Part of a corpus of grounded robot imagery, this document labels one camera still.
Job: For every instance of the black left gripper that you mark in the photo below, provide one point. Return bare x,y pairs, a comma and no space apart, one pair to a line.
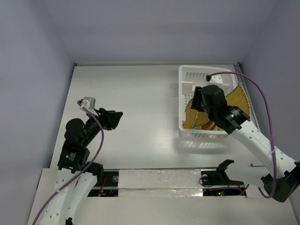
109,118

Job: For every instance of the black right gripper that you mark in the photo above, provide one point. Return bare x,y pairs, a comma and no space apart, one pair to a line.
197,99

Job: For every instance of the round green-rimmed bamboo plate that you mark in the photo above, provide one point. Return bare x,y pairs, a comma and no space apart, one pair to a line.
194,118

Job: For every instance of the fan-shaped green bamboo plate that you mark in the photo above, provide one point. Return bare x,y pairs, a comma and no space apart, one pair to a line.
210,125

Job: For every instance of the square green-rimmed bamboo plate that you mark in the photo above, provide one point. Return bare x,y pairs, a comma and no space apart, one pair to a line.
239,98

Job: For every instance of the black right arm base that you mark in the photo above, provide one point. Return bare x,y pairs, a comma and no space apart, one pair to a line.
215,182

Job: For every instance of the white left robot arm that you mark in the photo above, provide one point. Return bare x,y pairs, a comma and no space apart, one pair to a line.
76,175

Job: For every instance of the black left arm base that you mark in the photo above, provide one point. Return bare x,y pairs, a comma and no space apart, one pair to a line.
108,186

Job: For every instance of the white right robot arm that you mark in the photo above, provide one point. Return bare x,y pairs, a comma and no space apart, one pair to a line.
278,174

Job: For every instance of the white plastic dish rack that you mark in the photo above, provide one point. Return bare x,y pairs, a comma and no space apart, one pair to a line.
189,78

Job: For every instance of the foil-covered front bar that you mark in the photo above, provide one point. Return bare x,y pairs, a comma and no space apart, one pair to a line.
159,183

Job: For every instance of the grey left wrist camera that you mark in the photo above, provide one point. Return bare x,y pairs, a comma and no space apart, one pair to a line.
89,104

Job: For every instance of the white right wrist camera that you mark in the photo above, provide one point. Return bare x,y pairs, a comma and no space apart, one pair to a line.
214,79

